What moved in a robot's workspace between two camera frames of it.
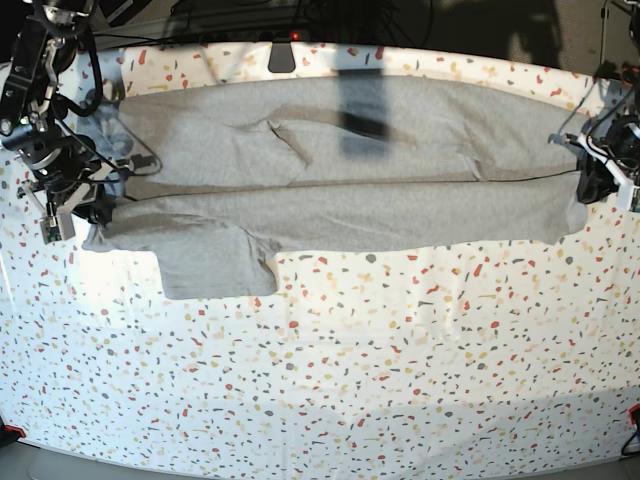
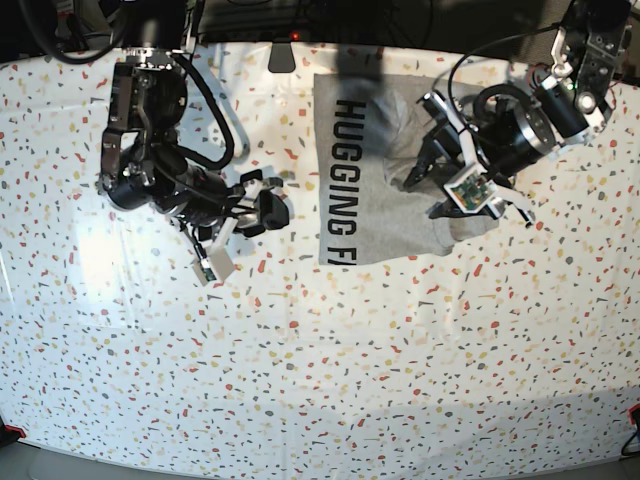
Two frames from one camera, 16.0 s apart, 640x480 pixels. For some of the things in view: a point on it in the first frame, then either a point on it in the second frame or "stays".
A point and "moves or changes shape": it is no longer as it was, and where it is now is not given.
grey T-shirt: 223,177 moves or changes shape
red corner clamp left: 10,434 stays
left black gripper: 59,163 to 203,198
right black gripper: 594,181 to 509,133
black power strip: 246,36 stays
